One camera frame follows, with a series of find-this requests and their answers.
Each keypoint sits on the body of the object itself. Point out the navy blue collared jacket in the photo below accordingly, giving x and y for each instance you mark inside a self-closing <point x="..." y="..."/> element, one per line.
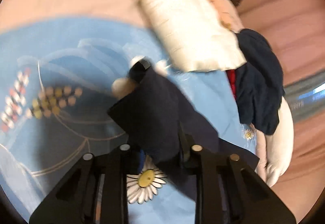
<point x="152" y="114"/>

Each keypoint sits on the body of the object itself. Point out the light blue floral bedsheet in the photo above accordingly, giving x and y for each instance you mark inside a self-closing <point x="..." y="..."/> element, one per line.
<point x="56" y="78"/>

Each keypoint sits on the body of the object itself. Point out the dark navy crumpled garment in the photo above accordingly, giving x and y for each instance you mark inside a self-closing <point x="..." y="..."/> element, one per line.
<point x="259" y="83"/>

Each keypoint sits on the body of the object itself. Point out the white fluffy pillow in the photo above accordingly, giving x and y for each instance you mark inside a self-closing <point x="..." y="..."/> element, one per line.
<point x="275" y="151"/>

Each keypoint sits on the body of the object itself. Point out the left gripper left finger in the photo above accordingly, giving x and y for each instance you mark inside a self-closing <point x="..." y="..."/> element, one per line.
<point x="75" y="197"/>

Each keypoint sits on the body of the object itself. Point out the red garment under navy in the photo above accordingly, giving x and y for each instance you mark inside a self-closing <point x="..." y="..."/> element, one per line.
<point x="231" y="75"/>

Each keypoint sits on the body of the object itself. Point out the grey window frame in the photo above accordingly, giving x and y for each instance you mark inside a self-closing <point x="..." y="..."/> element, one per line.
<point x="305" y="98"/>

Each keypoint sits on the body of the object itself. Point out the white puffy garment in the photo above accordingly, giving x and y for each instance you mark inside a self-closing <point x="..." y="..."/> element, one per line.
<point x="193" y="36"/>

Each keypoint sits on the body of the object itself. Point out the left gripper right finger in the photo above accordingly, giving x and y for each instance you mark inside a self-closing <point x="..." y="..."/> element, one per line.
<point x="225" y="188"/>

